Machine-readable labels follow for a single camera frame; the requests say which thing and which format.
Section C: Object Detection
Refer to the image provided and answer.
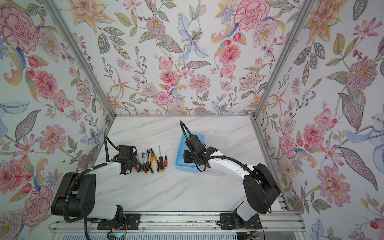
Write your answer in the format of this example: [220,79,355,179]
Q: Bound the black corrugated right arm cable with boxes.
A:
[179,120,256,181]

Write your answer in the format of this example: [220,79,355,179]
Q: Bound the yellow handled pliers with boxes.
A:
[150,149,160,173]

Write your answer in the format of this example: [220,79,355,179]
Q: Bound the aluminium corner frame post right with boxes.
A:
[252,1,314,121]

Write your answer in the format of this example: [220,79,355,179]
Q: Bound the red handled small screwdriver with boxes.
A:
[164,151,168,167]

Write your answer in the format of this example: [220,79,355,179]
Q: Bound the aluminium corner frame post left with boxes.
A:
[42,0,117,121]

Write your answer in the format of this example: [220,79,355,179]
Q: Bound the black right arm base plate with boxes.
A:
[216,213,262,231]

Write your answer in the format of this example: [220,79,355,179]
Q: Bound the aluminium corner frame post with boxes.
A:
[252,1,314,121]
[42,0,117,121]

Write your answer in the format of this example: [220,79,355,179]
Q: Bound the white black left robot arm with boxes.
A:
[51,145,139,228]

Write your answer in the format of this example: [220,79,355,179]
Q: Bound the blue plastic tool box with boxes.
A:
[175,134,199,173]

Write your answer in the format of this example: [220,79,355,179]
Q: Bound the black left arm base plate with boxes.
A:
[97,214,141,231]

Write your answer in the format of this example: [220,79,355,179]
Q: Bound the clear plastic box lid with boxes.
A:
[202,131,252,152]

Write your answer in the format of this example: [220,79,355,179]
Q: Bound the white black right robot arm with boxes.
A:
[184,135,281,230]

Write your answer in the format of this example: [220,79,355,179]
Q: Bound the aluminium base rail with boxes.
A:
[48,212,309,240]

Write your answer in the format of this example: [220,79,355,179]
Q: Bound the orange black handled screwdriver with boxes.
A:
[159,146,165,171]

